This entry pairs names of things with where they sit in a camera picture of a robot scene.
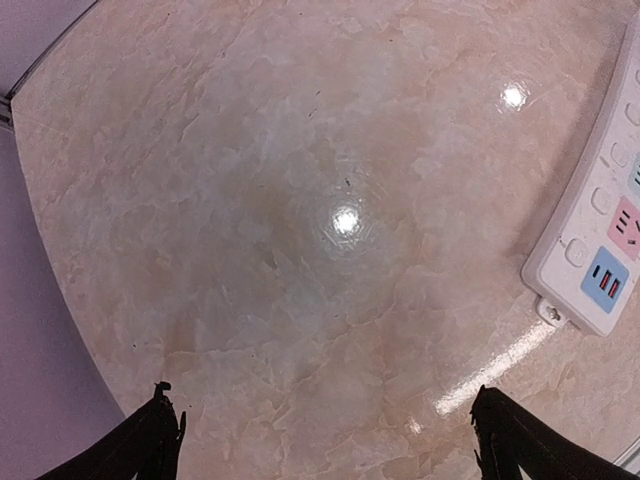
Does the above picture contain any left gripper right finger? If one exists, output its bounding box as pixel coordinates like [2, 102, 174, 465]
[470, 385, 636, 480]

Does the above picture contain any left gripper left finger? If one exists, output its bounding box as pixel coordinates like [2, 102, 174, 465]
[40, 381, 187, 480]

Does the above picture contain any white multicolour power strip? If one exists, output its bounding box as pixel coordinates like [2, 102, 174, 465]
[521, 16, 639, 336]

